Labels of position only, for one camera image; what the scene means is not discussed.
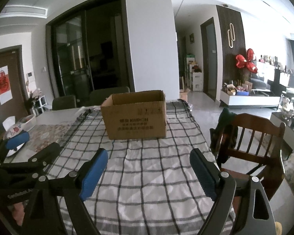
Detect brown cardboard box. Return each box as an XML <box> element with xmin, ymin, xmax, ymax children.
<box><xmin>100</xmin><ymin>90</ymin><xmax>167</xmax><ymax>139</ymax></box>

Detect white floral bowl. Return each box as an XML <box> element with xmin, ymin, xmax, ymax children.
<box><xmin>3</xmin><ymin>115</ymin><xmax>36</xmax><ymax>157</ymax></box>

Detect red bow balloon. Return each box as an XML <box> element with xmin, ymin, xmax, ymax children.
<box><xmin>236</xmin><ymin>48</ymin><xmax>258</xmax><ymax>74</ymax></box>

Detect floral patterned placemat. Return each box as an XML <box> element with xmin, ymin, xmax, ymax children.
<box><xmin>25</xmin><ymin>125</ymin><xmax>70</xmax><ymax>152</ymax></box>

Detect white shelf cart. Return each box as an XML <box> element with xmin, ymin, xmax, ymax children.
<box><xmin>185</xmin><ymin>54</ymin><xmax>203</xmax><ymax>92</ymax></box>

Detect checkered white tablecloth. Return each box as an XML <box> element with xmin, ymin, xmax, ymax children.
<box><xmin>48</xmin><ymin>100</ymin><xmax>214</xmax><ymax>234</ymax></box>

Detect red fu door poster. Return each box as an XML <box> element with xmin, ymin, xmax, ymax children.
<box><xmin>0</xmin><ymin>65</ymin><xmax>13</xmax><ymax>105</ymax></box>

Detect dark green garment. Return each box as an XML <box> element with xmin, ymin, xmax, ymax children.
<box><xmin>210</xmin><ymin>108</ymin><xmax>238</xmax><ymax>166</ymax></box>

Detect white low tv cabinet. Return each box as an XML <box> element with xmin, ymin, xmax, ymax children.
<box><xmin>220</xmin><ymin>90</ymin><xmax>280</xmax><ymax>108</ymax></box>

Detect wooden chair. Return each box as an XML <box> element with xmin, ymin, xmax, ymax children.
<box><xmin>219</xmin><ymin>113</ymin><xmax>286</xmax><ymax>200</ymax></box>

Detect dark upholstered chair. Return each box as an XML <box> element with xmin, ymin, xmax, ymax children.
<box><xmin>52</xmin><ymin>95</ymin><xmax>77</xmax><ymax>111</ymax></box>
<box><xmin>89</xmin><ymin>87</ymin><xmax>130</xmax><ymax>106</ymax></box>

